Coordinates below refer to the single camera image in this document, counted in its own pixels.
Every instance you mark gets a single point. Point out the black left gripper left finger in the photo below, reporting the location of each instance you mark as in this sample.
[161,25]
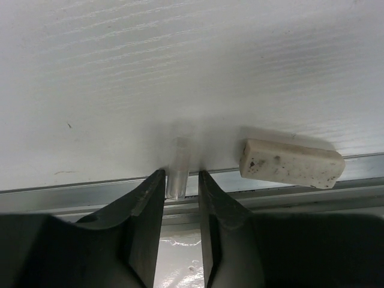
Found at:
[115,246]

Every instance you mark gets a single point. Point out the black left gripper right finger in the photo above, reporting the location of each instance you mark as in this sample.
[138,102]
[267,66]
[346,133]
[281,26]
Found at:
[245,249]

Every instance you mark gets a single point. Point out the clear pen cap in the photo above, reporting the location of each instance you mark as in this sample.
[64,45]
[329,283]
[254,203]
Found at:
[178,169]

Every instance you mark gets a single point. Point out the white eraser block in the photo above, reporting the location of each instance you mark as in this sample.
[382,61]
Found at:
[290,164]

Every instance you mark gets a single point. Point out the front aluminium rail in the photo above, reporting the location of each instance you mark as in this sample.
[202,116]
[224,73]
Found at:
[360,186]

